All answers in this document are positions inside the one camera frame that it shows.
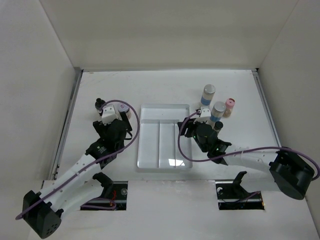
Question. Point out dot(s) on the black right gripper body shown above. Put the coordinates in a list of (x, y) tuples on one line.
[(192, 132)]

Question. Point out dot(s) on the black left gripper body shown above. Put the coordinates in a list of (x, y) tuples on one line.
[(102, 128)]

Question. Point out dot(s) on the black-cap brown spice bottle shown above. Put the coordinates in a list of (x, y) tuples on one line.
[(98, 105)]

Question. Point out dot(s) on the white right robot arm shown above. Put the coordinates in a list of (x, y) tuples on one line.
[(277, 168)]

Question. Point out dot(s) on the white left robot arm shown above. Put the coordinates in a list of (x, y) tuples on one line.
[(44, 210)]

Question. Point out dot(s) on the black flip-lid small jar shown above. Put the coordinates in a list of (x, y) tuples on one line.
[(218, 125)]

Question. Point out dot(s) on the silver-cap blue-label near bottle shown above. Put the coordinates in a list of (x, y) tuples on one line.
[(217, 112)]

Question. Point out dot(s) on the silver-cap blue-label bottle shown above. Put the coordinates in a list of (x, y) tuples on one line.
[(208, 93), (217, 112)]

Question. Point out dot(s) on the white-cap orange-label spice jar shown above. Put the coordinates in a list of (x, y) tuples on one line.
[(124, 109)]

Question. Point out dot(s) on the white divided organizer tray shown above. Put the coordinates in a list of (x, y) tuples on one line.
[(158, 150)]

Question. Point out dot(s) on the pink-cap spice bottle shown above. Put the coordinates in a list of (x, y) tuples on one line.
[(229, 105)]

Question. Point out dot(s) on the silver-cap blue-label far bottle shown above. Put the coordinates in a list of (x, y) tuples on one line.
[(208, 93)]

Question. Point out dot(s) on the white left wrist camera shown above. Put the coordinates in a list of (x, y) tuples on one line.
[(109, 114)]

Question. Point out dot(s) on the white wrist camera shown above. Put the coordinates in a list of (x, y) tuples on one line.
[(109, 114), (204, 114)]

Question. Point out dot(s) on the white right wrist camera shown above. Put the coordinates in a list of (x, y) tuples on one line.
[(204, 114)]

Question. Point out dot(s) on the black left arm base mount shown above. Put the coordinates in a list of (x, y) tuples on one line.
[(105, 182)]

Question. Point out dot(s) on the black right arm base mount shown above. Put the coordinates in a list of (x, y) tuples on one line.
[(238, 190)]

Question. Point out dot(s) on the left aluminium table rail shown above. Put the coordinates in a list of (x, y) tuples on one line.
[(57, 155)]

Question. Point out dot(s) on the aluminium table rail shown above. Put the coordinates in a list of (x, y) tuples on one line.
[(266, 107), (57, 155)]

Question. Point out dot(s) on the right aluminium table rail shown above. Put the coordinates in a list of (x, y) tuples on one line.
[(266, 107)]

